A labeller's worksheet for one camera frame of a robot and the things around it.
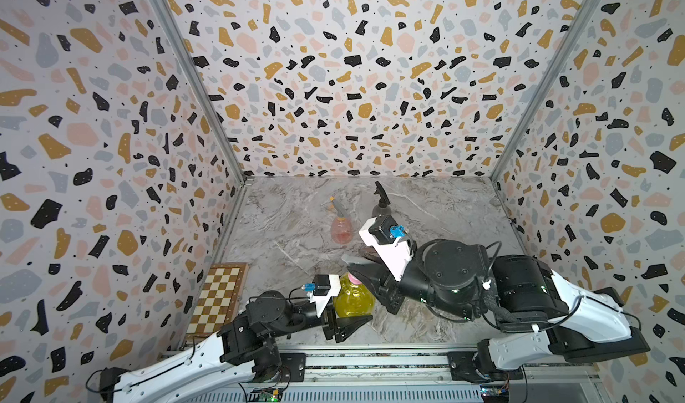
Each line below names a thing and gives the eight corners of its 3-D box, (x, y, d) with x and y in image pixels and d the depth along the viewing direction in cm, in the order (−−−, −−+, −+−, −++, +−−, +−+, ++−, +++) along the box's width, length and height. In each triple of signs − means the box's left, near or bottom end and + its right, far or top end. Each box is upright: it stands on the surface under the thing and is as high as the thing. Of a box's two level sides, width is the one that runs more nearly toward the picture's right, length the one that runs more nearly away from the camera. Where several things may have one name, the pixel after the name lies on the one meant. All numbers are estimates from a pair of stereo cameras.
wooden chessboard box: (189, 337, 81) (183, 334, 78) (216, 267, 96) (212, 262, 93) (230, 337, 81) (226, 334, 78) (251, 267, 96) (248, 262, 93)
